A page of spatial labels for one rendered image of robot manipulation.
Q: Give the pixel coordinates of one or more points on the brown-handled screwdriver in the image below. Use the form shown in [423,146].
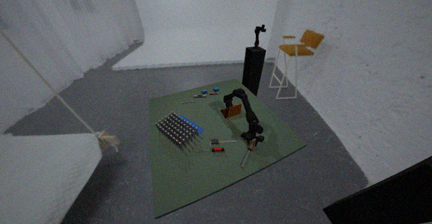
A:
[251,146]

